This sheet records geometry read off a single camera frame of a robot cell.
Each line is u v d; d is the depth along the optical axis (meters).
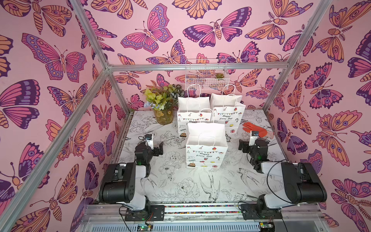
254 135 0.81
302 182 0.45
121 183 0.47
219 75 0.92
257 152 0.72
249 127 1.09
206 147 0.70
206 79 1.06
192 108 0.96
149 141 0.80
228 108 0.88
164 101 0.99
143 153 0.72
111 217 0.76
